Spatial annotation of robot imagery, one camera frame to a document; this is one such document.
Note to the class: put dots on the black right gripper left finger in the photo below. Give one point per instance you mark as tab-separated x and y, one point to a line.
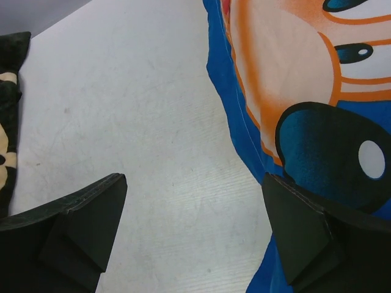
63	245

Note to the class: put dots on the yellow blue cartoon pillowcase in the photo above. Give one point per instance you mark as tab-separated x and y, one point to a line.
305	86

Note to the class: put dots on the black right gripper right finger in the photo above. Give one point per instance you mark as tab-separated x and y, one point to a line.
323	245

